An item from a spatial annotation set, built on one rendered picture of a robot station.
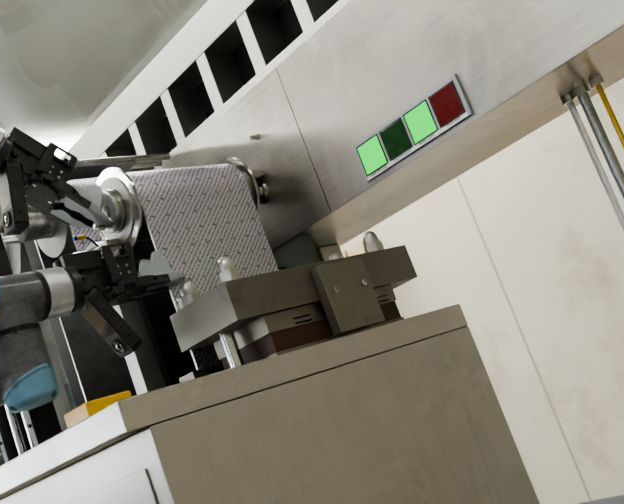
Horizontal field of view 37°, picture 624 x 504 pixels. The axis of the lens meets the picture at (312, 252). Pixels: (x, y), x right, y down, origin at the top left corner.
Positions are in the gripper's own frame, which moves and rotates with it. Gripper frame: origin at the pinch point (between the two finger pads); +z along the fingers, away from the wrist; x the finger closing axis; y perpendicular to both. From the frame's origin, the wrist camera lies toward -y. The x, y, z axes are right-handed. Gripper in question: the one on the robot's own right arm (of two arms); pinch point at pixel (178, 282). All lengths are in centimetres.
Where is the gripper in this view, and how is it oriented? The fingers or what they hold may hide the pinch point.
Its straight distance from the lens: 154.5
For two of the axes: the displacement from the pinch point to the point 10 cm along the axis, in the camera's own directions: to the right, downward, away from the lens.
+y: -3.5, -9.2, 1.8
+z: 7.2, -1.4, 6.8
